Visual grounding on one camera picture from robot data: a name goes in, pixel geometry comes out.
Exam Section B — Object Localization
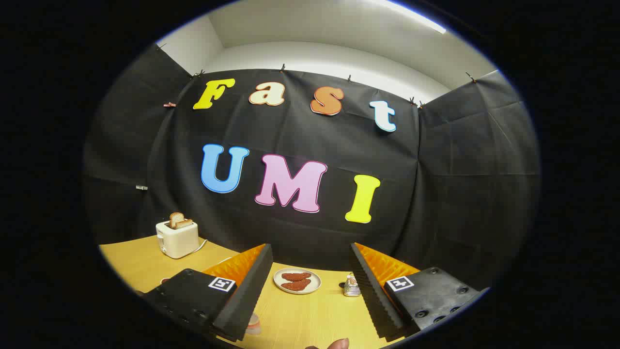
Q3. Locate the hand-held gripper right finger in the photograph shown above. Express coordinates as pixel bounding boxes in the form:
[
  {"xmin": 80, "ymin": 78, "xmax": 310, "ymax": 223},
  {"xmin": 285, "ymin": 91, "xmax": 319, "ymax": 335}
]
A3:
[{"xmin": 350, "ymin": 242, "xmax": 491, "ymax": 341}]

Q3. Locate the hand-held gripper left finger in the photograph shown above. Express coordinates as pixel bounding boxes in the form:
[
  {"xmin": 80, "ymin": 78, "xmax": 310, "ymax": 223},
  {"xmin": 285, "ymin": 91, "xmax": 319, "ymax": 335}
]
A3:
[{"xmin": 138, "ymin": 243, "xmax": 273, "ymax": 343}]

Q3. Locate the wooden table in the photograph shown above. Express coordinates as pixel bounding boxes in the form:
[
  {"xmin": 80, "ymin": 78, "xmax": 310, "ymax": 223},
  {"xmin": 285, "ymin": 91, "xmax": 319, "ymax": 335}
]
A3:
[{"xmin": 99, "ymin": 236, "xmax": 422, "ymax": 349}]

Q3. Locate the round white plate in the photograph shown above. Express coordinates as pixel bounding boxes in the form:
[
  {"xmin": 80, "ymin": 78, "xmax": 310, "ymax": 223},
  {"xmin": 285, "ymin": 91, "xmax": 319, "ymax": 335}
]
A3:
[{"xmin": 273, "ymin": 268, "xmax": 322, "ymax": 295}]

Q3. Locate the cream white toaster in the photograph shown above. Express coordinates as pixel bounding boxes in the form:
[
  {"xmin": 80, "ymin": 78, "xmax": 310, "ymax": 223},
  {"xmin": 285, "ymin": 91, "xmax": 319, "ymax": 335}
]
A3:
[{"xmin": 155, "ymin": 219, "xmax": 200, "ymax": 259}]

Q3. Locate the black backdrop cloth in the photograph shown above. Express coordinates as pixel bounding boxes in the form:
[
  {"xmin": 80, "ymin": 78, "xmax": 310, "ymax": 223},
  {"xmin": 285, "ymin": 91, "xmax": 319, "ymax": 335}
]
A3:
[{"xmin": 82, "ymin": 44, "xmax": 541, "ymax": 291}]

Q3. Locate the metal wire holder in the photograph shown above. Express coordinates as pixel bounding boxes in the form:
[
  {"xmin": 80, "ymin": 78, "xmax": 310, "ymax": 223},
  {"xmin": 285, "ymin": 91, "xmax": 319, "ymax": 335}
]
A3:
[{"xmin": 343, "ymin": 272, "xmax": 362, "ymax": 297}]

